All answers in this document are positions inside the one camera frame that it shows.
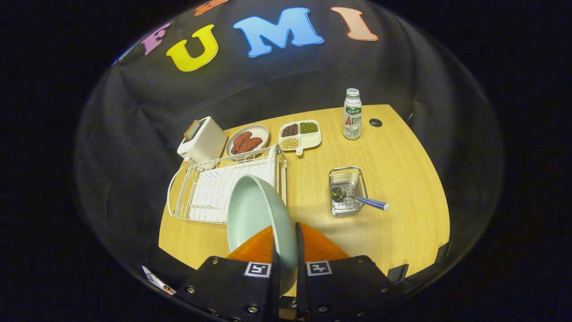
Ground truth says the white plastic drink bottle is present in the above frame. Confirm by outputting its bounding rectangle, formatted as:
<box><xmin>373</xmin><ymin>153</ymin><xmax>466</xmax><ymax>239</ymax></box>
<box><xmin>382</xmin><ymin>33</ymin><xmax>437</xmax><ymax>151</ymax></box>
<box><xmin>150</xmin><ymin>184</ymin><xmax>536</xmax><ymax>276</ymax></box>
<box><xmin>343</xmin><ymin>88</ymin><xmax>362</xmax><ymax>140</ymax></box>

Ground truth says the spoon with blue patterned handle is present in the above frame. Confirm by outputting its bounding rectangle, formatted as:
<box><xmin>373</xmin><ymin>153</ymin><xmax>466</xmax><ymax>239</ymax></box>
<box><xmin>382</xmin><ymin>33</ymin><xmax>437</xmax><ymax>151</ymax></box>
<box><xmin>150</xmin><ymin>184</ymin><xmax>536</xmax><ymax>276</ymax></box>
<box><xmin>331</xmin><ymin>186</ymin><xmax>390</xmax><ymax>212</ymax></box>

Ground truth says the red sausage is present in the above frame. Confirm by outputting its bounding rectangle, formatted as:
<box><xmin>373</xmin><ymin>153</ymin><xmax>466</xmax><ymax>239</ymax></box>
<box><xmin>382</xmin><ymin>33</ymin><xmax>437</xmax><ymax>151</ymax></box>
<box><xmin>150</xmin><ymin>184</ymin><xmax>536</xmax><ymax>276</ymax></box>
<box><xmin>231</xmin><ymin>131</ymin><xmax>253</xmax><ymax>155</ymax></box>
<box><xmin>239</xmin><ymin>137</ymin><xmax>263</xmax><ymax>153</ymax></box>

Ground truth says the white divided tray with beans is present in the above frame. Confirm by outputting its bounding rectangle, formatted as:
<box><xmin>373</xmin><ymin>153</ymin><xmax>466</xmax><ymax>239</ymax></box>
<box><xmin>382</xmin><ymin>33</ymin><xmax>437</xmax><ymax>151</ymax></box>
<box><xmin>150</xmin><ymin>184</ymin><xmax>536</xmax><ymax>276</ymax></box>
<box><xmin>278</xmin><ymin>119</ymin><xmax>322</xmax><ymax>156</ymax></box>

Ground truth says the beige round plate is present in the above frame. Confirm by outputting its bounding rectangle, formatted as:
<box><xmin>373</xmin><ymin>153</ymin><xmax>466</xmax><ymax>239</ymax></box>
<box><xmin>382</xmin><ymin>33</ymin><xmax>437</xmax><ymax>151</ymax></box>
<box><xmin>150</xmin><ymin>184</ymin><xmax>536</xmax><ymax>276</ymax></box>
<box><xmin>225</xmin><ymin>124</ymin><xmax>270</xmax><ymax>158</ymax></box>

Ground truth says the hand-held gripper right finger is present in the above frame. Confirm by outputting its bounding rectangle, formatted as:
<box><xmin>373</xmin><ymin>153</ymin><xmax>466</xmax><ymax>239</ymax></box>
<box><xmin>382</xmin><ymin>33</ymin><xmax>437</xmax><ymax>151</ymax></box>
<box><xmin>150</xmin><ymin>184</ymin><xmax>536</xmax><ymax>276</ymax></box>
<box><xmin>295</xmin><ymin>221</ymin><xmax>403</xmax><ymax>320</ymax></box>

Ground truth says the toast bread slice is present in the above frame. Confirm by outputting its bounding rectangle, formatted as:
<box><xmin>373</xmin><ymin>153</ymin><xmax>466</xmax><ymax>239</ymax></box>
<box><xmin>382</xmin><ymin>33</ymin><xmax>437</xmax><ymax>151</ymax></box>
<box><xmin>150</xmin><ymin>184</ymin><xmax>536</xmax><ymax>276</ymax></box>
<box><xmin>183</xmin><ymin>119</ymin><xmax>202</xmax><ymax>142</ymax></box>

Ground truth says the white toaster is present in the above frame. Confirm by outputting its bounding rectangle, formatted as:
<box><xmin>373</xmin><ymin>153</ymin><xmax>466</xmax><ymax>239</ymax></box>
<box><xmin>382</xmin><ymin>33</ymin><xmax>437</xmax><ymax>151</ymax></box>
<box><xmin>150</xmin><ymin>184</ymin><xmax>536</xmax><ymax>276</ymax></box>
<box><xmin>177</xmin><ymin>116</ymin><xmax>228</xmax><ymax>165</ymax></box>

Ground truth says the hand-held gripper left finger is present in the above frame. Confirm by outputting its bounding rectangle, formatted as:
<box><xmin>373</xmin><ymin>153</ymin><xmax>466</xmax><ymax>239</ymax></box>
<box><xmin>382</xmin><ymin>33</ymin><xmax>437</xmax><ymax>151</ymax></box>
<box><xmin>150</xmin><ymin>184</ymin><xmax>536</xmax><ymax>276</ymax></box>
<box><xmin>177</xmin><ymin>224</ymin><xmax>282</xmax><ymax>322</ymax></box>

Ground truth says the white wire dish rack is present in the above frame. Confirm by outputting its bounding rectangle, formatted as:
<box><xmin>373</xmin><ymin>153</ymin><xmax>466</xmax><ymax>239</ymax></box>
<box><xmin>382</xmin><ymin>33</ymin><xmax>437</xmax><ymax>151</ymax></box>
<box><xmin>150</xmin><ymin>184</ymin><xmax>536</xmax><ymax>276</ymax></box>
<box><xmin>167</xmin><ymin>144</ymin><xmax>288</xmax><ymax>225</ymax></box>

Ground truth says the pale green plate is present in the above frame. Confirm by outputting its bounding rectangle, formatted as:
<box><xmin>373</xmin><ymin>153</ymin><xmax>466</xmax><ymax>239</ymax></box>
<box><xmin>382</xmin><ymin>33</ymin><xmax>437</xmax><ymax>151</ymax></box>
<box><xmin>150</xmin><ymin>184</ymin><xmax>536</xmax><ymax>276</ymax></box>
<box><xmin>227</xmin><ymin>174</ymin><xmax>299</xmax><ymax>297</ymax></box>

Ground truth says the black backdrop cloth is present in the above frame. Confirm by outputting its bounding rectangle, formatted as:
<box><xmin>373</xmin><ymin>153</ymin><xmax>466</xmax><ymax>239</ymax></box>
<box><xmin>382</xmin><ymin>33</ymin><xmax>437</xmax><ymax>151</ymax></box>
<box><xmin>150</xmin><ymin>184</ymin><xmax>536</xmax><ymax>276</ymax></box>
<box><xmin>74</xmin><ymin>0</ymin><xmax>505</xmax><ymax>291</ymax></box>

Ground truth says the metal wire basket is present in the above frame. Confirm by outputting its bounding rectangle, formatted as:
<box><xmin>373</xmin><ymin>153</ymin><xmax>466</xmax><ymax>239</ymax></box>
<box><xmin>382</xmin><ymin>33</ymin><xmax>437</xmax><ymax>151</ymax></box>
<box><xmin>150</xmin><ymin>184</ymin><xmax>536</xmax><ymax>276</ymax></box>
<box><xmin>328</xmin><ymin>166</ymin><xmax>369</xmax><ymax>217</ymax></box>

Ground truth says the white drain tray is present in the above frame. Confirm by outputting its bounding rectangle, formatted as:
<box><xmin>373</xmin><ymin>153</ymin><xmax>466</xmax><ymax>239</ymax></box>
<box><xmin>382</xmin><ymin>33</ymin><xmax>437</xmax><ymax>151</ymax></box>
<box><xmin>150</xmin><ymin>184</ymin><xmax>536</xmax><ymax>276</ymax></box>
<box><xmin>190</xmin><ymin>157</ymin><xmax>275</xmax><ymax>224</ymax></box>

